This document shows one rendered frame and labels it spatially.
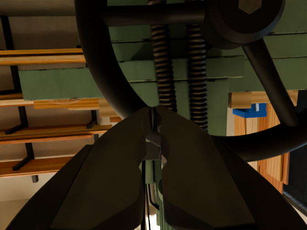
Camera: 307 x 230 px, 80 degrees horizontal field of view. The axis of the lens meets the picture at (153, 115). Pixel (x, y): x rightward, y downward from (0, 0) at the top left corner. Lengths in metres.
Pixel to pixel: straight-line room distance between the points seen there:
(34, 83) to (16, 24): 2.90
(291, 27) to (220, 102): 0.21
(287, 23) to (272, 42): 0.04
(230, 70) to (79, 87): 0.27
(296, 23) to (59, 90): 0.45
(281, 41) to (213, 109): 0.20
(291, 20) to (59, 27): 2.89
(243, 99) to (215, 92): 0.14
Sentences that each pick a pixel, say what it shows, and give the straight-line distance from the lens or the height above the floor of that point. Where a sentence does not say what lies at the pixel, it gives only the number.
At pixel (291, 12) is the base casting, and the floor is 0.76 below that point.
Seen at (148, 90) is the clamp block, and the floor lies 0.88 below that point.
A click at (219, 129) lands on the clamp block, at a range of 0.29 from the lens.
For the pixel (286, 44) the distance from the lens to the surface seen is 0.43.
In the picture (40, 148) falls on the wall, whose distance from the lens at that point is 3.37.
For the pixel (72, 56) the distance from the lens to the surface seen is 2.48.
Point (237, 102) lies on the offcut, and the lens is 0.40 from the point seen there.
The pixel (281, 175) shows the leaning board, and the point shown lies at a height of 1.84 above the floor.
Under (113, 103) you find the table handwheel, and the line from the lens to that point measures 0.18.
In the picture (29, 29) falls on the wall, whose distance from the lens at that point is 3.23.
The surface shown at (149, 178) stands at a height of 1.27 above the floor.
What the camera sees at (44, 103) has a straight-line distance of 0.61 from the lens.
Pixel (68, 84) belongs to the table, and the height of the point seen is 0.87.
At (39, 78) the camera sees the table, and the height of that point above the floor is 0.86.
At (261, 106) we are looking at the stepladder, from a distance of 1.39.
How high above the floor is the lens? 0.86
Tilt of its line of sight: 12 degrees up
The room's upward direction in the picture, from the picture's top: 177 degrees clockwise
